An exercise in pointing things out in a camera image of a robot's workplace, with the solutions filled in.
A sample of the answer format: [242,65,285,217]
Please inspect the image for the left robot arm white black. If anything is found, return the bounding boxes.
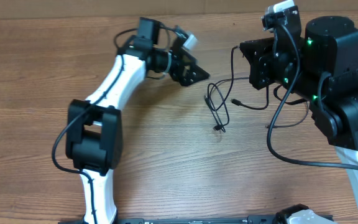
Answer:
[51,17,210,223]

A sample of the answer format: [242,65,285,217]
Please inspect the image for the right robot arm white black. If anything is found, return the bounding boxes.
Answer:
[240,13,358,207]

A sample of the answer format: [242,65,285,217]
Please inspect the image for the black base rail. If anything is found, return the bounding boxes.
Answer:
[57,203,335,224]

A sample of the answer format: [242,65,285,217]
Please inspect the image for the cardboard wall panel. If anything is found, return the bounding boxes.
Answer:
[0,0,358,20]

